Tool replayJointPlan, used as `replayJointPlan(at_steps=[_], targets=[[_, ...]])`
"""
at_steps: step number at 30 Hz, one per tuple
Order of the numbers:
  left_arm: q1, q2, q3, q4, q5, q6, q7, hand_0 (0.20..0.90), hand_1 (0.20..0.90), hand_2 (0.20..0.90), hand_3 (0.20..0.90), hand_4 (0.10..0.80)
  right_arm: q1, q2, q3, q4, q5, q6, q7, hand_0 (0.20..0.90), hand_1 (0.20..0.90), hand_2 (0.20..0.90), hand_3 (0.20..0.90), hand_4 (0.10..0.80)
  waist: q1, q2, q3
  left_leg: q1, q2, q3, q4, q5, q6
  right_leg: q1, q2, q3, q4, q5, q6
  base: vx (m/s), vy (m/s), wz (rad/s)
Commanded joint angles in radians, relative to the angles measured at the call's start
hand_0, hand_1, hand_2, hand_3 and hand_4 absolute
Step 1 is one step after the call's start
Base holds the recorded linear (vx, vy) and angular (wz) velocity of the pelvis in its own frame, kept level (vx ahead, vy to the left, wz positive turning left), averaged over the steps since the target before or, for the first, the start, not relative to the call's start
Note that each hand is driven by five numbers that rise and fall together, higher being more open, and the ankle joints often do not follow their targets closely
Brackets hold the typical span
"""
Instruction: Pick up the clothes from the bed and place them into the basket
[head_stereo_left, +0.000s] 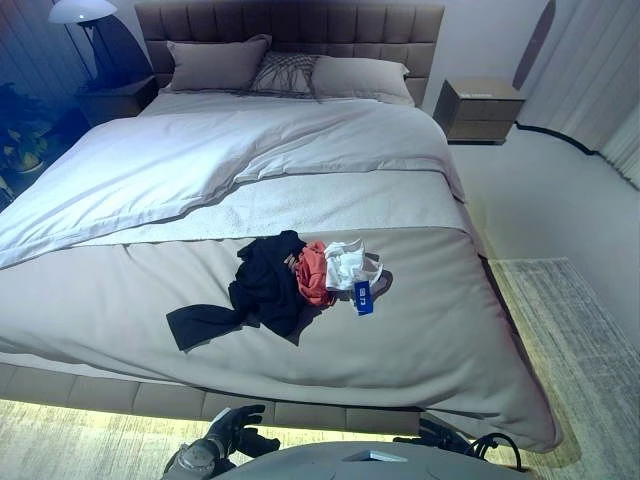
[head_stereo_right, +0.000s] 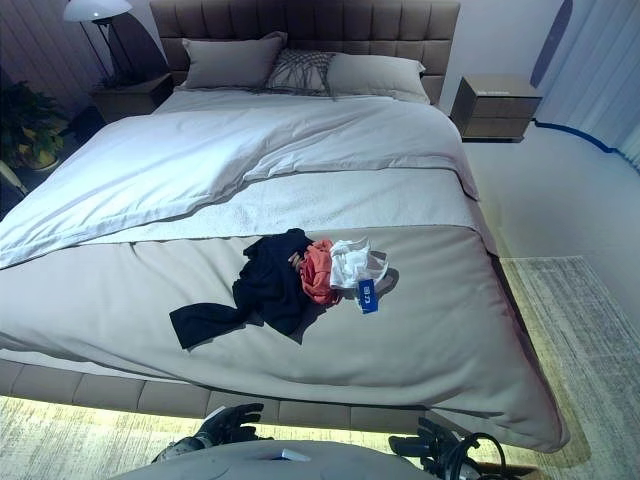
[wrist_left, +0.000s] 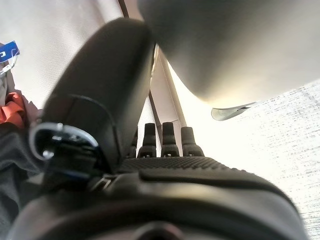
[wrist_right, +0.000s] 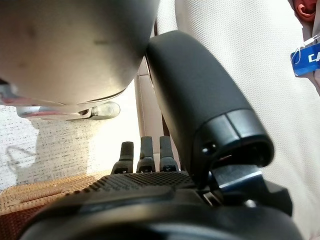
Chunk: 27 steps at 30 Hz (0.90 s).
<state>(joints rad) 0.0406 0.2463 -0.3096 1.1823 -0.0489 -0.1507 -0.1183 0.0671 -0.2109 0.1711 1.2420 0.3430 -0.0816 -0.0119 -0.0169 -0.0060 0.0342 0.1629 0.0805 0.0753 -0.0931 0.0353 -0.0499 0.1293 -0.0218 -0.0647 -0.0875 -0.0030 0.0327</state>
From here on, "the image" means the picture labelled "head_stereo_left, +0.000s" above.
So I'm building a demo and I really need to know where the white duvet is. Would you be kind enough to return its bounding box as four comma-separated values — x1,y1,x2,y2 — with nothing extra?
0,89,467,271

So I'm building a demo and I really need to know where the brown upholstered bed frame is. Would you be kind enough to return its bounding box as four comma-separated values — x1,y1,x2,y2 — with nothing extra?
0,0,446,437

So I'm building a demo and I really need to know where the blue hang tag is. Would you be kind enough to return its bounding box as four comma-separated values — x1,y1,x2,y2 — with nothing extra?
352,279,375,319

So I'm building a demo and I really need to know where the white textured blanket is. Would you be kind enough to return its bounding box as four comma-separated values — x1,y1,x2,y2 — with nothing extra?
64,169,471,247

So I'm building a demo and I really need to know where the dark wooden nightstand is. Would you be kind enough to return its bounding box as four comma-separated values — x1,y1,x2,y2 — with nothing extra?
74,74,159,126

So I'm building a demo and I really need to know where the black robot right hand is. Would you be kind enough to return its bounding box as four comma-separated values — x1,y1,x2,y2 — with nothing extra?
392,417,471,454

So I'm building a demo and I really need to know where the brown longboard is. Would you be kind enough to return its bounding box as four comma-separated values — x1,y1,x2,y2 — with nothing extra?
513,0,557,91

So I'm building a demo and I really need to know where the grey robot torso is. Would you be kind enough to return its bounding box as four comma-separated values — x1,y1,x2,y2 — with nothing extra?
209,439,526,480

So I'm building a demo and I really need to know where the white shade floor lamp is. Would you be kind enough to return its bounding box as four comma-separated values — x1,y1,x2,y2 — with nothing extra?
48,0,119,92

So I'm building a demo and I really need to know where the bed with white bedding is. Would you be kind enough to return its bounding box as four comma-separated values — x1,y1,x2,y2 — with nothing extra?
0,227,564,454

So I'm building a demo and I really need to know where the black garment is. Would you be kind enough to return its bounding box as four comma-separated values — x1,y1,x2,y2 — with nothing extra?
165,229,307,352

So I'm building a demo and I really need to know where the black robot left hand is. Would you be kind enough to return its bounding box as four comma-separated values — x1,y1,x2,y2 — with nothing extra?
204,403,281,459

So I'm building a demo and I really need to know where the black floor cable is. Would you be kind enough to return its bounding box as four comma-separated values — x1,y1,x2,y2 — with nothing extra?
517,121,601,155

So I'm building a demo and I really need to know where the patterned grey throw pillow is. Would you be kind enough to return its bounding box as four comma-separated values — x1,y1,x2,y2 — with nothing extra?
249,51,321,99

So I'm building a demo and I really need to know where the plain beige pillow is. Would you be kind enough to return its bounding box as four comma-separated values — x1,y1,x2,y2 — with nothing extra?
310,54,416,107
166,33,274,94

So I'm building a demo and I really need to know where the wooden nightstand with label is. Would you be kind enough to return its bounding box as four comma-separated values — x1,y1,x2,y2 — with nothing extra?
432,77,526,146

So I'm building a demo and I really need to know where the white garment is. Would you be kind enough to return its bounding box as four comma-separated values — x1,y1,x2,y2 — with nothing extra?
323,238,385,292

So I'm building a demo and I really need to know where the white curtain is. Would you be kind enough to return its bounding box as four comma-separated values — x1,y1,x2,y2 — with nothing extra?
517,0,640,191

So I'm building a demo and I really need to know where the orange garment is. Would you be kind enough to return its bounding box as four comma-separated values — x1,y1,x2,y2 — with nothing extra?
293,240,337,309

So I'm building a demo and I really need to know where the grey striped rug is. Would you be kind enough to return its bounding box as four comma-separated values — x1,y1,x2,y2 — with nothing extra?
0,257,640,480

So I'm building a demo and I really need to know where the potted plant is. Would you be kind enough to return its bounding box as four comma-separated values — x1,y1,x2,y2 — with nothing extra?
0,82,57,201

